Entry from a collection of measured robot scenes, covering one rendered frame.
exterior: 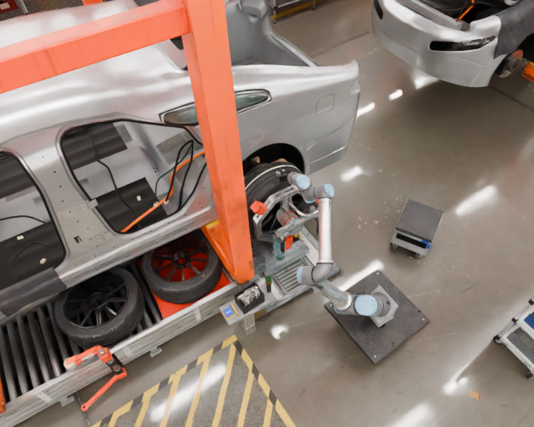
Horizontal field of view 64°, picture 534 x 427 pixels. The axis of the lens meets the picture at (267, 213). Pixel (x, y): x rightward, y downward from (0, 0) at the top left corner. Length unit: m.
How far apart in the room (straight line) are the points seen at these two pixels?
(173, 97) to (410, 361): 2.75
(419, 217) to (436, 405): 1.62
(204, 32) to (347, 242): 2.89
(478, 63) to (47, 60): 4.13
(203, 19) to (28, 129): 1.33
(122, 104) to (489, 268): 3.50
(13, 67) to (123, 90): 1.14
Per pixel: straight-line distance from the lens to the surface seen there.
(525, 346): 3.99
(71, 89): 2.92
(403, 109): 5.99
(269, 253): 3.97
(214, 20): 1.97
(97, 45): 1.87
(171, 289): 3.57
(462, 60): 5.00
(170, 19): 1.92
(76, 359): 3.54
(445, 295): 4.25
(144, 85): 2.91
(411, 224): 4.18
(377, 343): 3.55
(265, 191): 3.20
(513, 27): 5.01
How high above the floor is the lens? 3.52
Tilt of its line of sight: 51 degrees down
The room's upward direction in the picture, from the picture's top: 3 degrees counter-clockwise
